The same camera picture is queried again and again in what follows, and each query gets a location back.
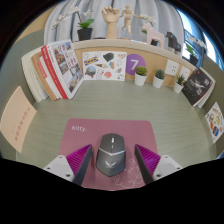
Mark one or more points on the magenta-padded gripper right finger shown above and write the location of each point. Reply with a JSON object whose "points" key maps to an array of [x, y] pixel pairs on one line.
{"points": [[165, 166]]}

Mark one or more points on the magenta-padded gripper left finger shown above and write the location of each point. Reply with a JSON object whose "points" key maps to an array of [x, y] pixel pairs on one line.
{"points": [[60, 166]]}

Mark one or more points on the dark grey computer mouse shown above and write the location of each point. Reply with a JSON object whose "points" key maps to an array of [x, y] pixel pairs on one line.
{"points": [[111, 156]]}

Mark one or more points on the mauve pink mouse pad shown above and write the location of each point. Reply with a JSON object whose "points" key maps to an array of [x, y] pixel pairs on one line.
{"points": [[86, 133]]}

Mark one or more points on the beige book with red lettering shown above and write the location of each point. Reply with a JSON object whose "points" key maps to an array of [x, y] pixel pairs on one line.
{"points": [[16, 120]]}

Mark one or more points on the white card with colourful pictures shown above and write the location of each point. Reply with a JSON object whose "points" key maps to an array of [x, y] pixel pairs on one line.
{"points": [[215, 121]]}

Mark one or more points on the small plant in white pot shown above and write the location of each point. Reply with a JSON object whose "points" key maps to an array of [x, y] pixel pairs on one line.
{"points": [[158, 82], [178, 88], [140, 80]]}

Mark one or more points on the slim white book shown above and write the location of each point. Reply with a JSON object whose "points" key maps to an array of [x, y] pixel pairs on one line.
{"points": [[35, 85]]}

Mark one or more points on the thin red-and-white book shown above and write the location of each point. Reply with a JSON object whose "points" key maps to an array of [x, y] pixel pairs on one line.
{"points": [[50, 80]]}

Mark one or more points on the black-covered book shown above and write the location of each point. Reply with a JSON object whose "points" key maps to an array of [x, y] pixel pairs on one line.
{"points": [[196, 85]]}

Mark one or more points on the brown book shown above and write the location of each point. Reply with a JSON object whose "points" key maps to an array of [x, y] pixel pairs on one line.
{"points": [[42, 78]]}

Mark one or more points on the green desk partition panel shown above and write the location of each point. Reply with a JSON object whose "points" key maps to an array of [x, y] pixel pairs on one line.
{"points": [[218, 90], [13, 66]]}

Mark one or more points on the thick white book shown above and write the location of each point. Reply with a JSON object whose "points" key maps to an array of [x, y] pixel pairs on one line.
{"points": [[29, 76]]}

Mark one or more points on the book with photo cover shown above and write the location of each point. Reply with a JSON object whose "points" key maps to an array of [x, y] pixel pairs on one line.
{"points": [[68, 66]]}

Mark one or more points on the beige desk ledge with backboard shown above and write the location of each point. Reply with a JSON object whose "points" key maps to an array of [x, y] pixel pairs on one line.
{"points": [[153, 60]]}

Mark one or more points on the round purple sign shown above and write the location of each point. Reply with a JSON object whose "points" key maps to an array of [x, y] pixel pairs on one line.
{"points": [[133, 63]]}

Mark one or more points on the white card with stickers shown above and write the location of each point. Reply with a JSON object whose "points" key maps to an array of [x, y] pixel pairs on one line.
{"points": [[105, 66]]}

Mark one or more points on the white orchid in black pot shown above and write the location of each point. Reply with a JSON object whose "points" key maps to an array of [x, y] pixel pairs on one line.
{"points": [[85, 34], [148, 17], [194, 59]]}

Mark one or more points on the black wooden horse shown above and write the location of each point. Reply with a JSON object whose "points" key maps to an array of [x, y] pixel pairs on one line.
{"points": [[173, 41]]}

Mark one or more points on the pink wooden horse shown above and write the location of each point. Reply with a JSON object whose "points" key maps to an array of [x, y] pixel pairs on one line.
{"points": [[151, 35]]}

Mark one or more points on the wooden artist mannequin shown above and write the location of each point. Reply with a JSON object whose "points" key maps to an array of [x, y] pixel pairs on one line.
{"points": [[126, 20]]}

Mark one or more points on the wooden hand model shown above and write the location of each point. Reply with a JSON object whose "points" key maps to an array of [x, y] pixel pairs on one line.
{"points": [[111, 23]]}

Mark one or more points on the light grey curtain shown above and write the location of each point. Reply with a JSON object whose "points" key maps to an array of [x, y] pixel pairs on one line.
{"points": [[96, 16]]}

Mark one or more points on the white wall socket plate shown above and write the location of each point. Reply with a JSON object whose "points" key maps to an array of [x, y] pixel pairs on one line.
{"points": [[185, 72], [171, 67]]}

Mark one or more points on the window with dark frame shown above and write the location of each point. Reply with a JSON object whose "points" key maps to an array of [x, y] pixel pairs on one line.
{"points": [[196, 30]]}

